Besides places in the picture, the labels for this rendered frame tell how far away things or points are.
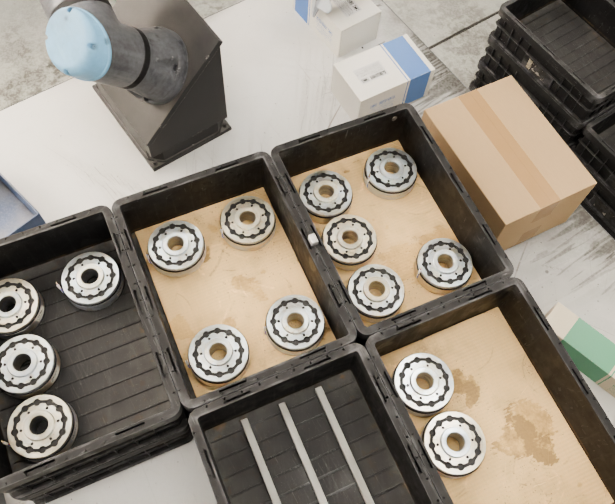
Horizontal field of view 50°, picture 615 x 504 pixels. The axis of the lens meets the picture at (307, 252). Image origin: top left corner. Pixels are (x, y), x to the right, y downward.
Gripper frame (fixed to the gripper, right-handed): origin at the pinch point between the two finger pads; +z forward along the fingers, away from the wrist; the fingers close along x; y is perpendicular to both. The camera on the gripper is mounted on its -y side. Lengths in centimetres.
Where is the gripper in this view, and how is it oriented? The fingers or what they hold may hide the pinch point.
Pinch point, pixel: (335, 3)
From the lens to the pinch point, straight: 173.5
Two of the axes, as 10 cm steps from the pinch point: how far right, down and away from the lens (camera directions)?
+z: -0.5, 4.3, 9.0
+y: 5.6, 7.5, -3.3
